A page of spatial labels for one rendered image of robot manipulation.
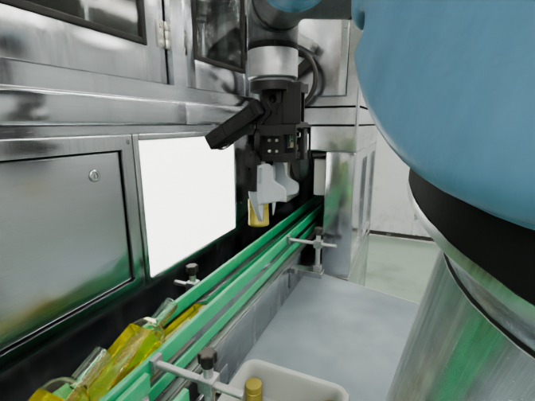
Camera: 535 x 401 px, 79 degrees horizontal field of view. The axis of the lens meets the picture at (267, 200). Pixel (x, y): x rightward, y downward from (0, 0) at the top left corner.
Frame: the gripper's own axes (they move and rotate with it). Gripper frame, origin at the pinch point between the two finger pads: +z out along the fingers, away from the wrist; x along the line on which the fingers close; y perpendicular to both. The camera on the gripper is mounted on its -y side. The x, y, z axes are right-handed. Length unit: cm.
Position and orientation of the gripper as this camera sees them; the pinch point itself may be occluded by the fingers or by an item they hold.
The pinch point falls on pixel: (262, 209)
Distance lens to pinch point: 54.1
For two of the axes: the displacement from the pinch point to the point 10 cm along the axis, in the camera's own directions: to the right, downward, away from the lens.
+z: 0.1, 9.8, 2.1
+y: 9.0, 0.8, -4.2
